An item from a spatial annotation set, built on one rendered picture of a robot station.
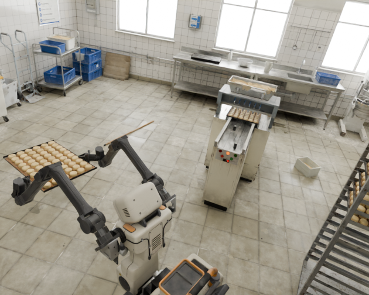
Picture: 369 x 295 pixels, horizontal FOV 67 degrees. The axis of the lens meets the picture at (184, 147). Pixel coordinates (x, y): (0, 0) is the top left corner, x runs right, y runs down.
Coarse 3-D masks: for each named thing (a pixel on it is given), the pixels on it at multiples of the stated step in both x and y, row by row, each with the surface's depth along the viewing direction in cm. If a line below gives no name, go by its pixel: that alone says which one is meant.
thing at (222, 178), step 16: (240, 128) 331; (224, 144) 293; (240, 144) 298; (240, 160) 286; (208, 176) 310; (224, 176) 302; (240, 176) 368; (208, 192) 320; (224, 192) 311; (224, 208) 326
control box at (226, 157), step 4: (220, 148) 285; (224, 148) 286; (216, 152) 288; (220, 152) 286; (224, 152) 285; (232, 152) 282; (236, 152) 282; (216, 156) 291; (220, 156) 289; (224, 156) 287; (228, 156) 285; (232, 156) 284; (224, 160) 289; (228, 160) 287; (232, 160) 286; (236, 160) 284; (236, 164) 286
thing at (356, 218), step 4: (352, 192) 210; (352, 196) 205; (352, 200) 201; (356, 216) 187; (360, 216) 188; (356, 220) 184; (360, 220) 184; (364, 220) 184; (368, 220) 187; (364, 224) 182; (368, 224) 184
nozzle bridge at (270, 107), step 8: (224, 88) 343; (224, 96) 342; (232, 96) 338; (240, 96) 327; (248, 96) 331; (272, 96) 343; (224, 104) 341; (232, 104) 338; (240, 104) 340; (248, 104) 336; (256, 104) 333; (264, 104) 329; (272, 104) 318; (216, 112) 358; (256, 112) 332; (264, 112) 329; (272, 112) 322; (272, 120) 336
